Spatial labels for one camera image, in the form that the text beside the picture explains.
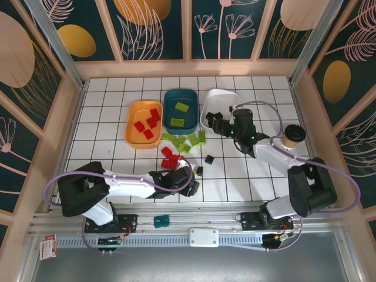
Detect aluminium mounting rail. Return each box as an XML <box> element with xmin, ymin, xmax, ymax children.
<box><xmin>29</xmin><ymin>205</ymin><xmax>350</xmax><ymax>234</ymax></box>

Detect teal plastic container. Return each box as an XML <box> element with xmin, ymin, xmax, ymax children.
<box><xmin>163</xmin><ymin>88</ymin><xmax>199</xmax><ymax>135</ymax></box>

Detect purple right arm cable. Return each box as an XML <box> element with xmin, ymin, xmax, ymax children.
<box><xmin>233</xmin><ymin>100</ymin><xmax>361</xmax><ymax>252</ymax></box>

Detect red white small carton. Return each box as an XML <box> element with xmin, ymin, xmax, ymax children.
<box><xmin>39</xmin><ymin>233</ymin><xmax>58</xmax><ymax>261</ymax></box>

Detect paper coffee cup black lid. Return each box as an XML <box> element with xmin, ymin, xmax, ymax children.
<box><xmin>282</xmin><ymin>123</ymin><xmax>308</xmax><ymax>149</ymax></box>

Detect aluminium side rail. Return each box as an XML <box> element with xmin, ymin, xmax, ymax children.
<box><xmin>46</xmin><ymin>82</ymin><xmax>89</xmax><ymax>214</ymax></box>
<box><xmin>289</xmin><ymin>82</ymin><xmax>334</xmax><ymax>208</ymax></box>

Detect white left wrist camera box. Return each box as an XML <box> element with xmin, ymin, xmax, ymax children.
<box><xmin>177</xmin><ymin>158</ymin><xmax>195</xmax><ymax>170</ymax></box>

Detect teal plastic clamp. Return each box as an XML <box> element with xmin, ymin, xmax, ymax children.
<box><xmin>153</xmin><ymin>214</ymin><xmax>170</xmax><ymax>229</ymax></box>

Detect orange plastic container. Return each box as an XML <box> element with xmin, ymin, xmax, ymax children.
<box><xmin>125</xmin><ymin>100</ymin><xmax>164</xmax><ymax>149</ymax></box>

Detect aluminium frame post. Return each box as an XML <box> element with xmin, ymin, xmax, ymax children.
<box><xmin>289</xmin><ymin>0</ymin><xmax>352</xmax><ymax>86</ymax></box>
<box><xmin>23</xmin><ymin>0</ymin><xmax>88</xmax><ymax>89</ymax></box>

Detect white plastic container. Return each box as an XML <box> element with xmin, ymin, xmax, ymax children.
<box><xmin>199</xmin><ymin>88</ymin><xmax>240</xmax><ymax>132</ymax></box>

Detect white plastic junction box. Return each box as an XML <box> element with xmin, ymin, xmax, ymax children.
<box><xmin>189</xmin><ymin>227</ymin><xmax>220</xmax><ymax>248</ymax></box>

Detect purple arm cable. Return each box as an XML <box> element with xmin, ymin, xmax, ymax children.
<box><xmin>43</xmin><ymin>160</ymin><xmax>194</xmax><ymax>253</ymax></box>
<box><xmin>233</xmin><ymin>100</ymin><xmax>361</xmax><ymax>252</ymax></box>

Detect grey slotted cable duct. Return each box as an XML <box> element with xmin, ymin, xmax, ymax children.
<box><xmin>55</xmin><ymin>234</ymin><xmax>265</xmax><ymax>252</ymax></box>

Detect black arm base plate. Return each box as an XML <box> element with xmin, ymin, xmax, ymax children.
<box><xmin>240</xmin><ymin>210</ymin><xmax>294</xmax><ymax>233</ymax></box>
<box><xmin>84</xmin><ymin>213</ymin><xmax>139</xmax><ymax>234</ymax></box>

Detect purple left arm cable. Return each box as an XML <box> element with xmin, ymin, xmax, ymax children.
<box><xmin>43</xmin><ymin>160</ymin><xmax>194</xmax><ymax>253</ymax></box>

